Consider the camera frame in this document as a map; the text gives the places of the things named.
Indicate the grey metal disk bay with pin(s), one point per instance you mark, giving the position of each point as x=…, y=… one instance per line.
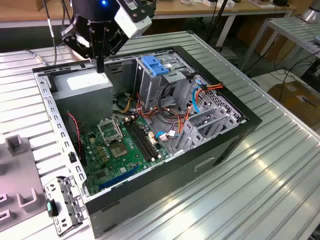
x=191, y=132

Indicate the small white box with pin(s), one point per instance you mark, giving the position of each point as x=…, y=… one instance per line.
x=212, y=2

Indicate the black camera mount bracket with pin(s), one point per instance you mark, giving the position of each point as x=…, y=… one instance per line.
x=140, y=7

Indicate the grey optical drive cage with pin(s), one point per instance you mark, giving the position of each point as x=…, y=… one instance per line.
x=147, y=87

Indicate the white motherboard connector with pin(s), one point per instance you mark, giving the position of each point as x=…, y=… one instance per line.
x=152, y=138

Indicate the wooden desk white legs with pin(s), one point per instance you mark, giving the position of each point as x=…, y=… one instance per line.
x=190, y=8

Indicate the large brown cardboard box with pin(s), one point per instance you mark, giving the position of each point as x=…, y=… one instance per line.
x=270, y=42

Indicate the small black device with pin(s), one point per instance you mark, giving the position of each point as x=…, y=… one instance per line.
x=281, y=2

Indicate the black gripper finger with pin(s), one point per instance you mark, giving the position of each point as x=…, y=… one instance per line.
x=107, y=45
x=93, y=45

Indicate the grey power supply unit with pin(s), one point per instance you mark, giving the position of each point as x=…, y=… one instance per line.
x=82, y=105

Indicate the blue expansion slot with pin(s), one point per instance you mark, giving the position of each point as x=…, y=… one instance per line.
x=119, y=177

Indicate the black open PC case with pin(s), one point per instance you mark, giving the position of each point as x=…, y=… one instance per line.
x=150, y=190

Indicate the grey metal slot bracket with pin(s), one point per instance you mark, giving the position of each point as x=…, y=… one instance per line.
x=72, y=200

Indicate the black RAM slot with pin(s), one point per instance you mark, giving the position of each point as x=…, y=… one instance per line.
x=147, y=138
x=138, y=140

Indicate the black case fan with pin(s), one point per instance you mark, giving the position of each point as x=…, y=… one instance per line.
x=72, y=140

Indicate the cardboard box with label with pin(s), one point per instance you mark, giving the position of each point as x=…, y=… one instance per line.
x=295, y=102

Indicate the small black case clip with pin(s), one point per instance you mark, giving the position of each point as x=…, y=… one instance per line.
x=72, y=157

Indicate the grey parts rack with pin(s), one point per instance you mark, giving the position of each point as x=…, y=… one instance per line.
x=17, y=175

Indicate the green motherboard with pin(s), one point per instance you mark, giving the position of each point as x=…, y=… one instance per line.
x=113, y=167

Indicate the blue plastic drive latch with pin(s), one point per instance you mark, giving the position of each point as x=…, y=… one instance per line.
x=155, y=67

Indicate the black latch teal tab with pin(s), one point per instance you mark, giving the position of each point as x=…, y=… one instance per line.
x=53, y=208

